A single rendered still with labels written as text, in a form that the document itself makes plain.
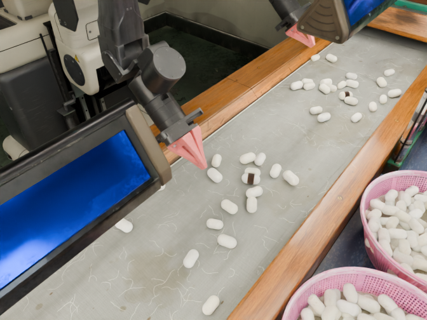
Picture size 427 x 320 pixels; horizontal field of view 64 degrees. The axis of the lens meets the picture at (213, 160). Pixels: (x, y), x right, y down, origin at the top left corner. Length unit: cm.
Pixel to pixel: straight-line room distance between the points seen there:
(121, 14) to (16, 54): 78
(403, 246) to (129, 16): 61
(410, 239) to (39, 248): 61
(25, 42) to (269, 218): 100
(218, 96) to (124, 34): 37
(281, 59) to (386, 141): 43
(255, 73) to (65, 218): 83
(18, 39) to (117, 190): 109
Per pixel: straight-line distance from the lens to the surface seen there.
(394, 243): 72
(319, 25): 57
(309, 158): 79
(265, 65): 107
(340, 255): 73
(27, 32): 134
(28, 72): 137
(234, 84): 96
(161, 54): 57
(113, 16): 61
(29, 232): 26
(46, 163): 26
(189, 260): 59
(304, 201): 70
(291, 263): 59
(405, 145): 87
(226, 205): 65
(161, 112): 62
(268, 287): 56
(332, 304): 60
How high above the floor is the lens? 127
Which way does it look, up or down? 44 degrees down
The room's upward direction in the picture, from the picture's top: straight up
